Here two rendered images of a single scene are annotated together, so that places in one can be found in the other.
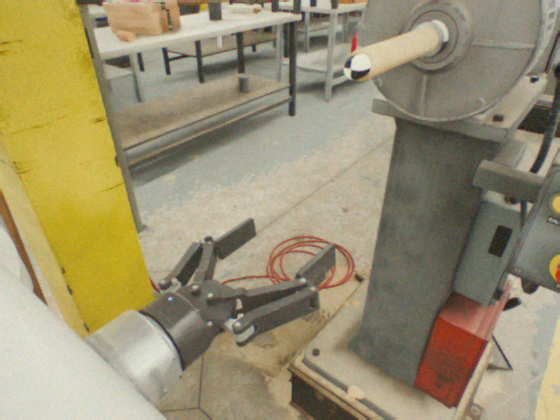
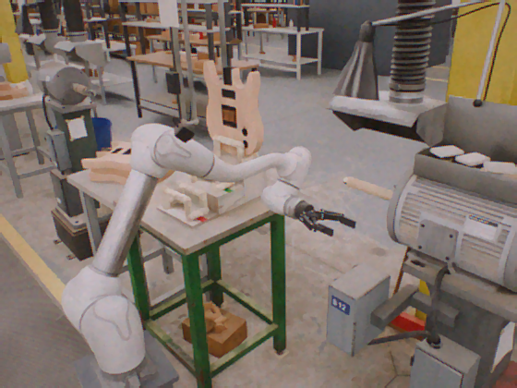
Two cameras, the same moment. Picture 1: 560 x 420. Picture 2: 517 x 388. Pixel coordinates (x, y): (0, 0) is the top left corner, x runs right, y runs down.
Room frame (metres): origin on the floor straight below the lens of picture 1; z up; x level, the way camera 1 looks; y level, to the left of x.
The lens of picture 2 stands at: (0.35, -1.51, 1.88)
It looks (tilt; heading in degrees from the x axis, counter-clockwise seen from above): 25 degrees down; 100
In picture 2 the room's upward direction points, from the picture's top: 2 degrees counter-clockwise
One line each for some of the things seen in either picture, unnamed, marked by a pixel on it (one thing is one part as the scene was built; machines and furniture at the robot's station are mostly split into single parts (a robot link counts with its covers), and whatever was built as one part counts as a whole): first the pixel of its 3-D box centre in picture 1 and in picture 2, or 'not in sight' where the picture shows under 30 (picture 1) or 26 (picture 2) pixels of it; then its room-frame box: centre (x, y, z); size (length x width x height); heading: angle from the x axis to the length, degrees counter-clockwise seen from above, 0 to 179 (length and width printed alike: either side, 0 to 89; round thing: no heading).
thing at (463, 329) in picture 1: (465, 329); not in sight; (0.68, -0.50, 0.49); 0.25 x 0.12 x 0.37; 141
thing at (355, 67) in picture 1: (355, 67); not in sight; (0.40, -0.08, 1.25); 0.02 x 0.02 x 0.02; 51
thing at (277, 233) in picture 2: not in sight; (278, 285); (0.11, 0.38, 0.45); 0.05 x 0.05 x 0.90; 51
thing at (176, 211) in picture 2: not in sight; (186, 211); (-0.29, 0.24, 0.94); 0.27 x 0.15 x 0.01; 145
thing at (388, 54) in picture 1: (397, 51); (371, 188); (0.48, -0.14, 1.25); 0.18 x 0.03 x 0.03; 141
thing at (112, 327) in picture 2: not in sight; (114, 329); (-0.32, -0.45, 0.87); 0.18 x 0.16 x 0.22; 142
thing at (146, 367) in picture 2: not in sight; (125, 366); (-0.30, -0.47, 0.73); 0.22 x 0.18 x 0.06; 134
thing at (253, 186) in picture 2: not in sight; (235, 175); (-0.10, 0.49, 1.02); 0.27 x 0.15 x 0.17; 145
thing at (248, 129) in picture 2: not in sight; (233, 111); (-0.10, 0.49, 1.33); 0.35 x 0.04 x 0.40; 144
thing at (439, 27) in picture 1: (429, 39); not in sight; (0.56, -0.20, 1.25); 0.05 x 0.02 x 0.05; 51
